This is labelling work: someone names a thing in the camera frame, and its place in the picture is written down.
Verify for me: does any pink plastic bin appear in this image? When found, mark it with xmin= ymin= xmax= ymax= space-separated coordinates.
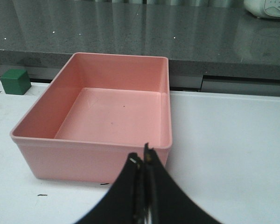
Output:
xmin=10 ymin=52 xmax=173 ymax=183

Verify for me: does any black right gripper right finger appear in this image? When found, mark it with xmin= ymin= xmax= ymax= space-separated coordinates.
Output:
xmin=144 ymin=143 xmax=220 ymax=224

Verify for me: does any grey stone counter shelf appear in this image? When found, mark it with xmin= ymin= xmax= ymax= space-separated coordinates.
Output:
xmin=0 ymin=0 xmax=280 ymax=96

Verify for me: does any green cube block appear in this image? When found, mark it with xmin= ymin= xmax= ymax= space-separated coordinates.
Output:
xmin=0 ymin=69 xmax=31 ymax=95

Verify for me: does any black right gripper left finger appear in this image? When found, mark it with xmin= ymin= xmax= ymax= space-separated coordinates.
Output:
xmin=77 ymin=153 xmax=145 ymax=224

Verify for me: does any white appliance on counter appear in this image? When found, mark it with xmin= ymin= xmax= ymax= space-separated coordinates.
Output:
xmin=243 ymin=0 xmax=280 ymax=19

